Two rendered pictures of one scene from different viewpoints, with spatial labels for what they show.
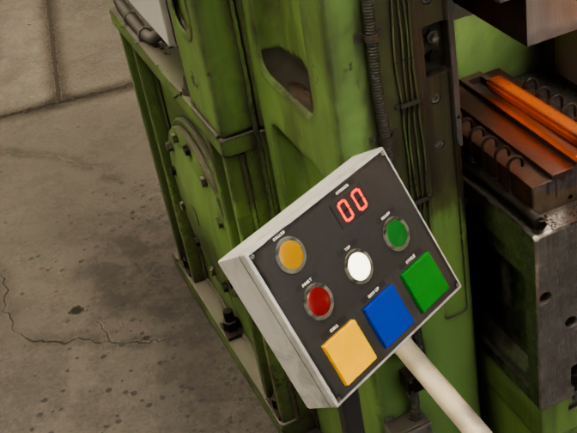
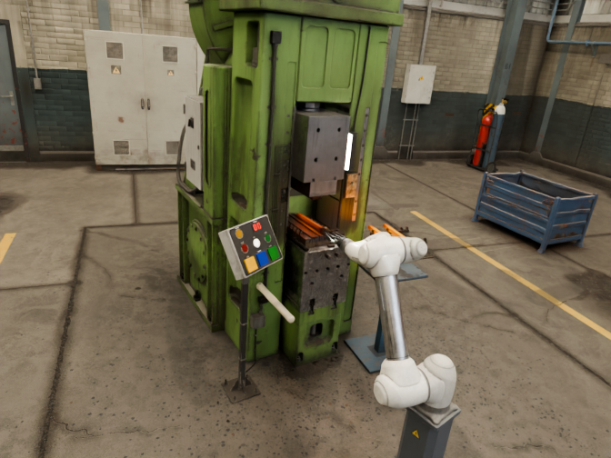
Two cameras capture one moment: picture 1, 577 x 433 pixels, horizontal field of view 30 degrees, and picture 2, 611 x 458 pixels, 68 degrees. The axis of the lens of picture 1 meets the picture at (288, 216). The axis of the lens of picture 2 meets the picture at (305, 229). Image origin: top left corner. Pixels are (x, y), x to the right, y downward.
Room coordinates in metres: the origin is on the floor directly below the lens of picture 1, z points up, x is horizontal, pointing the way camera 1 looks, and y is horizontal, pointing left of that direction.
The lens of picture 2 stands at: (-0.99, 0.25, 2.15)
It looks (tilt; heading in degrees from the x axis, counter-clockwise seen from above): 22 degrees down; 345
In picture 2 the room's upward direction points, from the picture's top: 5 degrees clockwise
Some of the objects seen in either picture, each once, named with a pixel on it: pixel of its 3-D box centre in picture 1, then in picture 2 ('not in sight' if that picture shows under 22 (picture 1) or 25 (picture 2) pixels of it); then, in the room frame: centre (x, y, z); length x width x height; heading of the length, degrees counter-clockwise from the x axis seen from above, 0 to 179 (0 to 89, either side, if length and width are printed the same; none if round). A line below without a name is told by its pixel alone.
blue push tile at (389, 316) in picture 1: (386, 315); (262, 258); (1.32, -0.13, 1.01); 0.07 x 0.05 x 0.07; 133
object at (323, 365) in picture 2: not in sight; (309, 362); (1.62, -0.56, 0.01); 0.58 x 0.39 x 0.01; 108
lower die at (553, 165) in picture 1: (514, 134); (302, 229); (1.87, -0.49, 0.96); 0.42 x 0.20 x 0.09; 18
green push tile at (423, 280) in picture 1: (422, 282); (273, 253); (1.39, -0.20, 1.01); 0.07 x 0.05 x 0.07; 133
